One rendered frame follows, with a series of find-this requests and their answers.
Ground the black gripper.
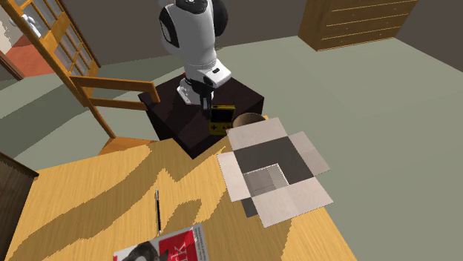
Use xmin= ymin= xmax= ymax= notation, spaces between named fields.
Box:
xmin=190 ymin=80 xmax=215 ymax=119

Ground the yellow handheld game console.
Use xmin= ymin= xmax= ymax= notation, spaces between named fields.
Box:
xmin=208 ymin=105 xmax=237 ymax=136

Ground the dark robot stand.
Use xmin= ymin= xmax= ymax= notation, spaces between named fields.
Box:
xmin=138 ymin=73 xmax=266 ymax=160

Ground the brown round bowl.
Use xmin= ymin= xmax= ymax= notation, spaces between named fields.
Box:
xmin=231 ymin=112 xmax=267 ymax=129

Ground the wooden chair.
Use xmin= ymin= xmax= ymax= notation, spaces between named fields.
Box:
xmin=69 ymin=75 xmax=162 ymax=157

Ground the open grey cardboard box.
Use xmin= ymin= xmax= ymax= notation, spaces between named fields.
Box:
xmin=216 ymin=116 xmax=335 ymax=228

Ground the black pen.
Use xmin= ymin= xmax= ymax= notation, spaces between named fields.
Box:
xmin=155 ymin=188 xmax=162 ymax=237

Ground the red magazine with cat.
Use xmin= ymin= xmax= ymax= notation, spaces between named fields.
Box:
xmin=112 ymin=223 xmax=211 ymax=261

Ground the wooden chest of drawers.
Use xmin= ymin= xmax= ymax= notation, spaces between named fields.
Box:
xmin=298 ymin=0 xmax=420 ymax=52

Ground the wooden glass-paned door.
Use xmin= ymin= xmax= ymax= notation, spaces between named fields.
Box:
xmin=0 ymin=0 xmax=102 ymax=108

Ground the dark wooden cabinet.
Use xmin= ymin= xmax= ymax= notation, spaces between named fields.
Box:
xmin=0 ymin=151 xmax=40 ymax=257

